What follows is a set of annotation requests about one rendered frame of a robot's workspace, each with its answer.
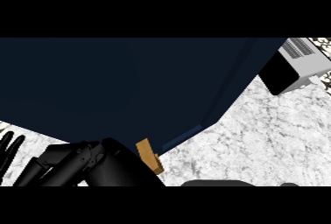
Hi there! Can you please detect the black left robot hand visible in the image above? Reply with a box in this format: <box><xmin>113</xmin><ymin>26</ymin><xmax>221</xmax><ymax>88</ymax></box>
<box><xmin>0</xmin><ymin>130</ymin><xmax>53</xmax><ymax>187</ymax></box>

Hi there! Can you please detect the dark navy cabinet door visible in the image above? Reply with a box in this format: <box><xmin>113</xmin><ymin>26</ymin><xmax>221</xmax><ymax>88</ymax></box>
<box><xmin>0</xmin><ymin>37</ymin><xmax>288</xmax><ymax>158</ymax></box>

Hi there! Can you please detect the grey and black appliance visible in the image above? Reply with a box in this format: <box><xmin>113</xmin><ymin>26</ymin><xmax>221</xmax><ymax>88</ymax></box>
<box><xmin>257</xmin><ymin>37</ymin><xmax>331</xmax><ymax>96</ymax></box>

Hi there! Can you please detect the tan wooden door handle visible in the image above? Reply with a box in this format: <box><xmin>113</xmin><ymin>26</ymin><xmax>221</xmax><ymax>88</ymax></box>
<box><xmin>134</xmin><ymin>137</ymin><xmax>167</xmax><ymax>176</ymax></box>

